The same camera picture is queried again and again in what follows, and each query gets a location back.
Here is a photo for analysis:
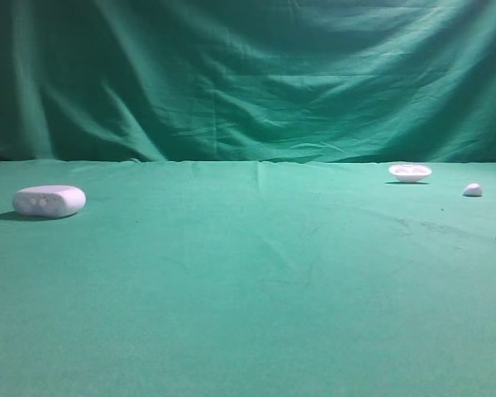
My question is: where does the white earphone case body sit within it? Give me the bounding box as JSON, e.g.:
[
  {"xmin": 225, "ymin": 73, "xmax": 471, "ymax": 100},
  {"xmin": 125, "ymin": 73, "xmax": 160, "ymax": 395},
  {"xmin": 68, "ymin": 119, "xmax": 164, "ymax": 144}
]
[{"xmin": 12, "ymin": 185, "xmax": 86, "ymax": 218}]

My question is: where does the green backdrop cloth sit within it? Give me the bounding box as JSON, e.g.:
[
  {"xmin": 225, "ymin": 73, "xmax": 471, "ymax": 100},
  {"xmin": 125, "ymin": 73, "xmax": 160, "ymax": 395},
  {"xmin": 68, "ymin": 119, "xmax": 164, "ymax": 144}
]
[{"xmin": 0, "ymin": 1, "xmax": 496, "ymax": 163}]

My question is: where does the small white earbud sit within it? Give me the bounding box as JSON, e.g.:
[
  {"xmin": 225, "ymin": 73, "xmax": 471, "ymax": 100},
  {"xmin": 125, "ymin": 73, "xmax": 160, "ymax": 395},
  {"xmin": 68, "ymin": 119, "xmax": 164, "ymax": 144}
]
[{"xmin": 463, "ymin": 183, "xmax": 483, "ymax": 197}]

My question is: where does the green table cloth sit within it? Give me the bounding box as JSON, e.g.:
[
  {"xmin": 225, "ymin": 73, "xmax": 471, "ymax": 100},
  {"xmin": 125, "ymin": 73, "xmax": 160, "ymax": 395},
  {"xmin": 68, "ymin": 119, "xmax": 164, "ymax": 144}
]
[{"xmin": 0, "ymin": 160, "xmax": 496, "ymax": 396}]

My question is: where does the white earphone case lid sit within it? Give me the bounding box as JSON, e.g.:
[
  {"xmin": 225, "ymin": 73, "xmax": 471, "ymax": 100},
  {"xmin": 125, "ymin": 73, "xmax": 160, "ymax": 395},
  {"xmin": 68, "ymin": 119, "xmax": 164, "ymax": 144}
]
[{"xmin": 389, "ymin": 164, "xmax": 432, "ymax": 184}]

